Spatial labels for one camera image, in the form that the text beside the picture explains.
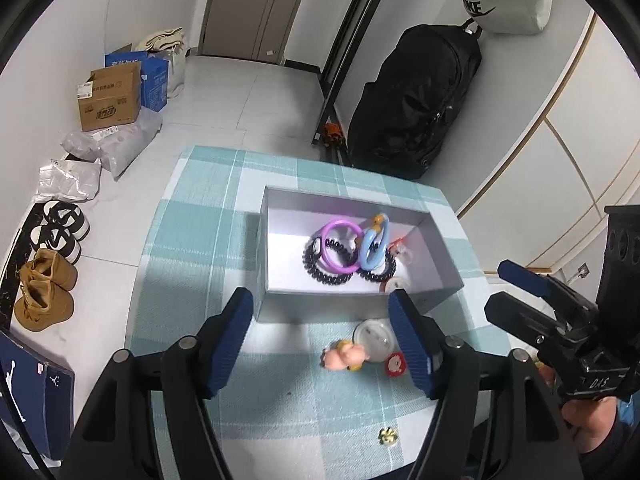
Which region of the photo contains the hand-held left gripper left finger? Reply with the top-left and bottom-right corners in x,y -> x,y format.
60,287 -> 254,480

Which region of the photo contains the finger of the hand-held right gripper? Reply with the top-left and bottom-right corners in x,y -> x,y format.
497,260 -> 596,321
484,293 -> 599,361

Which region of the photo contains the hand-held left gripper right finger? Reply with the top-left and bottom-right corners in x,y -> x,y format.
388,290 -> 583,480

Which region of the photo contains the clear round badge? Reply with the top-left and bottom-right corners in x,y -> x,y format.
355,318 -> 401,363

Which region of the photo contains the pink pig charm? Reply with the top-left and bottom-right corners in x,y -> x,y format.
321,340 -> 370,372

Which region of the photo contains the black spiral hair tie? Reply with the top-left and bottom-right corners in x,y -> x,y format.
357,255 -> 397,282
301,237 -> 358,285

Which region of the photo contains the silver rectangular box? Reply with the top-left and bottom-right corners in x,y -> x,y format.
252,186 -> 465,323

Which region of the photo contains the light blue bracelet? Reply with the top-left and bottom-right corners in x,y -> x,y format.
360,213 -> 392,271

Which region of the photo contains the purple ring bracelet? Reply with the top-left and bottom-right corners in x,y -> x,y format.
320,218 -> 365,273

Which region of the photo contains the person's right hand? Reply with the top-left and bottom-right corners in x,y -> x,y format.
560,396 -> 631,453

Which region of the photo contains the teal plaid tablecloth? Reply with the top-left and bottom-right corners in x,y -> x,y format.
125,146 -> 511,480

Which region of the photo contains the white wardrobe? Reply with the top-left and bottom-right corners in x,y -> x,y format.
455,10 -> 640,281

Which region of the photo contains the tan suede boot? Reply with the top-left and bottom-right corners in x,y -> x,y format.
14,280 -> 75,333
20,248 -> 78,291

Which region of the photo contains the black white sneaker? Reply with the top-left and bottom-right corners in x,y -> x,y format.
30,223 -> 82,265
42,200 -> 91,238

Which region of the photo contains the black backpack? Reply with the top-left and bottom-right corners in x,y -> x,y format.
346,23 -> 483,181

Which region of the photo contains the dark blue shoe box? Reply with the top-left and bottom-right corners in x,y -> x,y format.
0,330 -> 76,461

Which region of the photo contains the black marble slab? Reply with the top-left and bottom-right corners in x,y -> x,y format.
0,210 -> 46,331

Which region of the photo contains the silver parcel bag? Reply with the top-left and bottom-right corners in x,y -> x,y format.
36,159 -> 102,202

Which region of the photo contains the grey parcel bag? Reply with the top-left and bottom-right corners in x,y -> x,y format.
61,108 -> 164,181

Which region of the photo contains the brown cardboard box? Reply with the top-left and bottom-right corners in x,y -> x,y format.
76,66 -> 142,132

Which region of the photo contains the blue cardboard box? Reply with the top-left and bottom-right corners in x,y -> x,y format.
105,50 -> 170,111

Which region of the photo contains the beige cloth bag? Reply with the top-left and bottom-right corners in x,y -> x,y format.
135,27 -> 187,98

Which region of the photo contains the grey door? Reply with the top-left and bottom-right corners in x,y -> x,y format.
197,0 -> 321,61

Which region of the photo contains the black metal frame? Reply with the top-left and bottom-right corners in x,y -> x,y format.
311,0 -> 401,148

